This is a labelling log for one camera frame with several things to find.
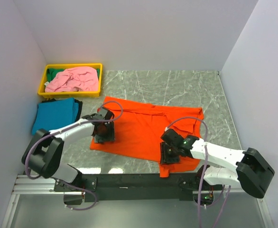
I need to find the orange t-shirt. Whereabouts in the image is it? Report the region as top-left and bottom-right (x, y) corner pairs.
(89, 95), (204, 178)

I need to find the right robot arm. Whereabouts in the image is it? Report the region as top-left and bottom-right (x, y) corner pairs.
(160, 129), (275, 199)

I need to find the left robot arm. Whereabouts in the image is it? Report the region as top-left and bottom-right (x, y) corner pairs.
(21, 107), (114, 191)

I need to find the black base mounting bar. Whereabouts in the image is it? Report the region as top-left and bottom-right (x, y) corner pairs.
(53, 172), (222, 206)

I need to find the folded blue t-shirt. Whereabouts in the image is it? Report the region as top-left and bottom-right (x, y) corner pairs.
(31, 102), (76, 135)

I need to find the pink t-shirt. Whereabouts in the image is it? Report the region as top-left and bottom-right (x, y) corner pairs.
(45, 66), (99, 93)

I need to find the yellow plastic bin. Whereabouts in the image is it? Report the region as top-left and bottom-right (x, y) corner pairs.
(37, 63), (103, 99)

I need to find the green t-shirt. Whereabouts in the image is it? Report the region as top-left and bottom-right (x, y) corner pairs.
(46, 66), (100, 83)

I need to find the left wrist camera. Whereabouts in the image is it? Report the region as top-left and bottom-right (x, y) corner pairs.
(97, 107), (114, 120)

